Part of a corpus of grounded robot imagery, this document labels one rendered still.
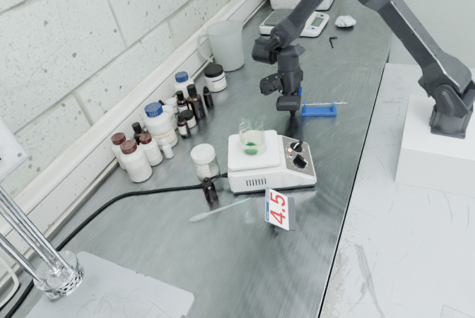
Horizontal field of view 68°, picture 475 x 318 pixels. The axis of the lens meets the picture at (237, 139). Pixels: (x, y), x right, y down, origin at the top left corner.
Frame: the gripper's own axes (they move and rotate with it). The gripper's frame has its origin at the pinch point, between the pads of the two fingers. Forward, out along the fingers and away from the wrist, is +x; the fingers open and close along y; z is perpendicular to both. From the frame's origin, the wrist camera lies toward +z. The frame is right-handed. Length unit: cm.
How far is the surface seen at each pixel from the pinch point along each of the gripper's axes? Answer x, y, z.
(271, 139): -5.1, 22.2, 2.8
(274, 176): -1.4, 30.8, 1.3
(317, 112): 2.6, 0.7, -7.3
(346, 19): -1, -57, -17
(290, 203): 3.6, 34.2, -2.3
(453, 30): 27, -101, -70
